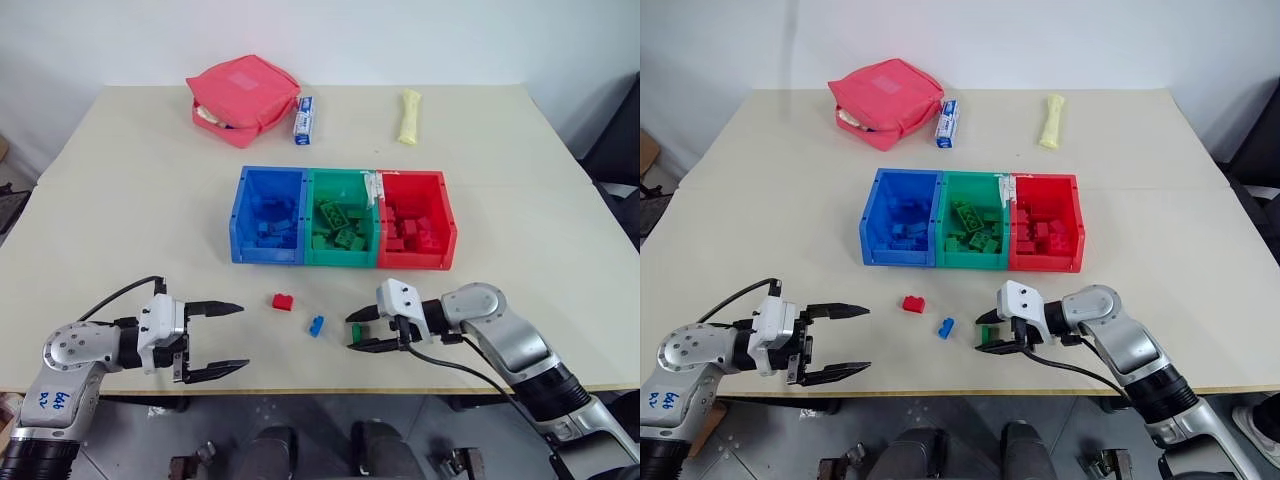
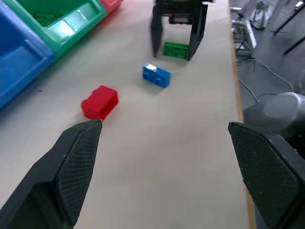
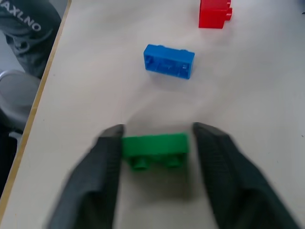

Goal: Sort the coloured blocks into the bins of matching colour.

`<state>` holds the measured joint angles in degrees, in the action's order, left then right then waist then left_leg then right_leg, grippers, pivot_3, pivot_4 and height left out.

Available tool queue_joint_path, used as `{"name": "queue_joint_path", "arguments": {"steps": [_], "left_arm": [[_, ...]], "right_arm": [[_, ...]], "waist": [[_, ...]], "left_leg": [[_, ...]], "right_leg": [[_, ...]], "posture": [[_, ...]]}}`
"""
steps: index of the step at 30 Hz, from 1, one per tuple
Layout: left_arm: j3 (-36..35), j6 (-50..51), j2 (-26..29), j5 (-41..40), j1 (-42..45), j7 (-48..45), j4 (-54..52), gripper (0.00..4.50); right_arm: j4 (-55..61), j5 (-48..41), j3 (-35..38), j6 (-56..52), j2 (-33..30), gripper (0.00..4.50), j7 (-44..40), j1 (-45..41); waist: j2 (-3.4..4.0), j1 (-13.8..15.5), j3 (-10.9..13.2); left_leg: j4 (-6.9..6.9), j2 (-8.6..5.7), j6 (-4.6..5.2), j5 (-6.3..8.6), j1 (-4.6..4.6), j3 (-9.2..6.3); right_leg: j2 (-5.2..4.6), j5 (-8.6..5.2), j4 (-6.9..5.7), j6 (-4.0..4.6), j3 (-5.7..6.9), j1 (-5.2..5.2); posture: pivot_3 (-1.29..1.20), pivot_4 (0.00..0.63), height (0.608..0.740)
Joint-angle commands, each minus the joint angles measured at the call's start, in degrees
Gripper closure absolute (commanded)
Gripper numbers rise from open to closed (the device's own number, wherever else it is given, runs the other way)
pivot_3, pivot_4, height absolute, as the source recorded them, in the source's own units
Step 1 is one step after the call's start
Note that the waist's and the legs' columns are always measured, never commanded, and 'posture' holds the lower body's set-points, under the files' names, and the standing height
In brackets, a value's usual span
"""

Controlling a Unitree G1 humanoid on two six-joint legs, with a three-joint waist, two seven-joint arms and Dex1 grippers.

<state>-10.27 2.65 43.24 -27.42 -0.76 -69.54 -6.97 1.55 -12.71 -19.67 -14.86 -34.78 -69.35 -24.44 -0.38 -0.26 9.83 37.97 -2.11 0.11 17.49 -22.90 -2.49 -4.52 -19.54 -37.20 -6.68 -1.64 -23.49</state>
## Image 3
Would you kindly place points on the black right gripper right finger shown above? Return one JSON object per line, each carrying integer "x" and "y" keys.
{"x": 233, "y": 181}

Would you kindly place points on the red toy building block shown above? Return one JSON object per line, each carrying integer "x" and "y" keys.
{"x": 212, "y": 14}

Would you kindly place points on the blue toy building block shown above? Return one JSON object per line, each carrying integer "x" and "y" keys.
{"x": 168, "y": 62}

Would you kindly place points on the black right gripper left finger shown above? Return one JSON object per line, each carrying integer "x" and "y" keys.
{"x": 95, "y": 181}

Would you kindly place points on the green toy building block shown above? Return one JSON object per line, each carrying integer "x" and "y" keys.
{"x": 155, "y": 146}

